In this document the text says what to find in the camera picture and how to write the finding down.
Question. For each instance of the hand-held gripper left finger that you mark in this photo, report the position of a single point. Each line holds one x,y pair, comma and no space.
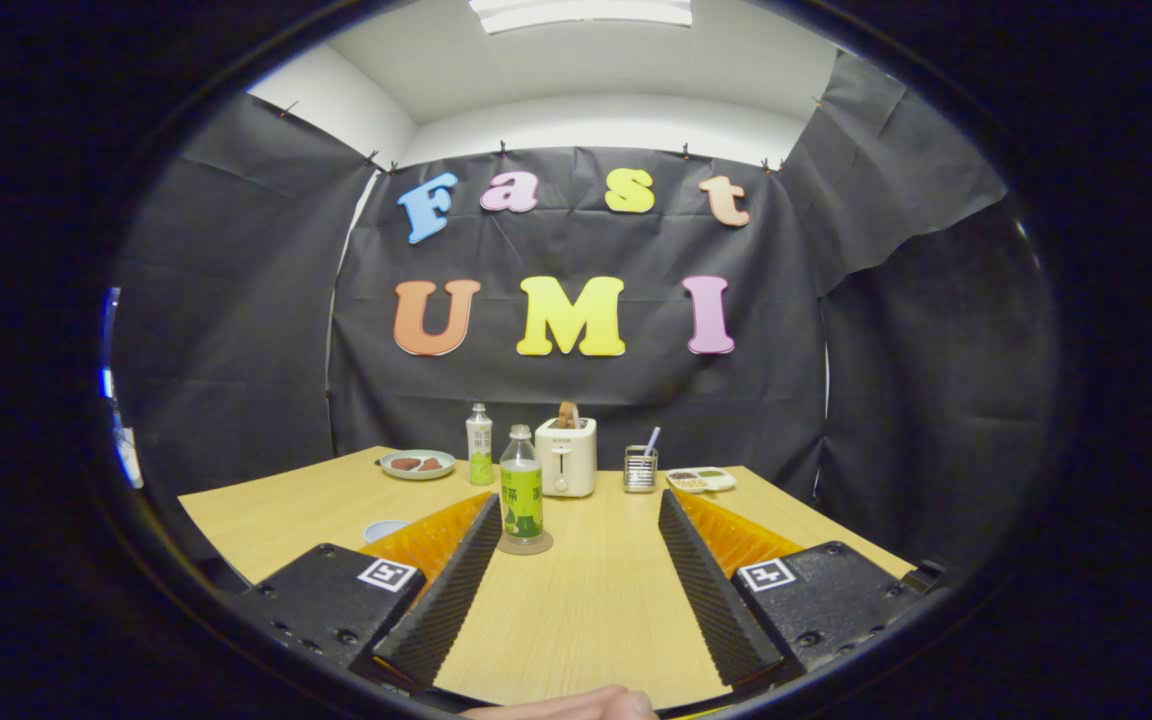
451,590

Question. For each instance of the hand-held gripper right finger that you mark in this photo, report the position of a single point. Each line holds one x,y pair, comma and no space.
711,590

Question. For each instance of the pale blue cup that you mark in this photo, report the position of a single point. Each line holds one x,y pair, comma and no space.
383,528

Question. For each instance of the round brown coaster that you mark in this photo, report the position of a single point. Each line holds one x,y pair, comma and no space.
541,545

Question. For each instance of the clear juice bottle green label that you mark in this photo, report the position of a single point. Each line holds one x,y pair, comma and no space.
521,490

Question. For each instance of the slim capped green tea bottle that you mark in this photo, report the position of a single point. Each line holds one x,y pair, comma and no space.
479,450

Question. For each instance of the small white snack tray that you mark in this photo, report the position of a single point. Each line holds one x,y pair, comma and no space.
701,480

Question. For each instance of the wooden table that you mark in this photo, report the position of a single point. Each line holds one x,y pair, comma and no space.
596,600

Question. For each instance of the pale green plate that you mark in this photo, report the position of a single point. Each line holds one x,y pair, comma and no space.
417,472

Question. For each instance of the metal mesh holder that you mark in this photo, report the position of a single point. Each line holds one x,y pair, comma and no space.
640,472

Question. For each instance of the purple straw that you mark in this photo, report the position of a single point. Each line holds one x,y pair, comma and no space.
652,440

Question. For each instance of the cream toaster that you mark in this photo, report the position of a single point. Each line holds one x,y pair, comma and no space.
566,462

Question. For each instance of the bread slice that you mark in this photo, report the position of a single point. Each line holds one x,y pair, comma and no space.
567,414

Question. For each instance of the ceiling light panel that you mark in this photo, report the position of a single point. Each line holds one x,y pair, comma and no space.
581,12

